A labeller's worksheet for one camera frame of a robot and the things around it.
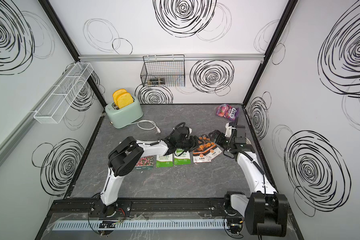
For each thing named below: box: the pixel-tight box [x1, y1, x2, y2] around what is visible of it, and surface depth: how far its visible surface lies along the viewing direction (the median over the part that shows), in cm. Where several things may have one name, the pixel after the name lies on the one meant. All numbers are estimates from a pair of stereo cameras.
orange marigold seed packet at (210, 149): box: [197, 134, 223, 161], surface depth 96 cm
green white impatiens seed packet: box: [156, 153, 174, 168], surface depth 91 cm
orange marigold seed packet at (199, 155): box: [192, 144, 212, 163], surface depth 93 cm
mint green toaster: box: [105, 96, 144, 129], surface depth 101 cm
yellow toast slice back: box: [112, 88, 128, 107], surface depth 98 cm
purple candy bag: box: [215, 103, 239, 121], surface depth 114 cm
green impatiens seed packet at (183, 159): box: [173, 148, 192, 165], surface depth 92 cm
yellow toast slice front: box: [117, 92, 134, 109], surface depth 99 cm
